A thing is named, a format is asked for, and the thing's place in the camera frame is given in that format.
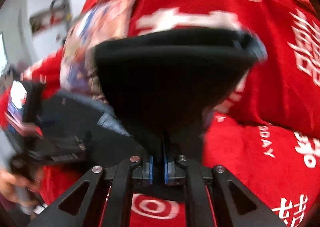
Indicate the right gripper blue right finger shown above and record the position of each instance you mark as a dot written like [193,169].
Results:
[169,169]

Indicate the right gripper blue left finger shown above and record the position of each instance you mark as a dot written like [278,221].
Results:
[147,169]

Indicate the blue grey floral cloth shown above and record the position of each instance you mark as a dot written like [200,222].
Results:
[107,120]

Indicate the black pants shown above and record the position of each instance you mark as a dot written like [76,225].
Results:
[159,84]

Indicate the red wedding bedspread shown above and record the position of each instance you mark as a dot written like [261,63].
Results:
[266,158]

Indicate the white shelf cabinet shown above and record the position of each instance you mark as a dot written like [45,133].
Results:
[42,24]

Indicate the red pillow white characters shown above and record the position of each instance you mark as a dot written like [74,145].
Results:
[284,90]

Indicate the anime print pillow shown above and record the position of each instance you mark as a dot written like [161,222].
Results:
[104,22]

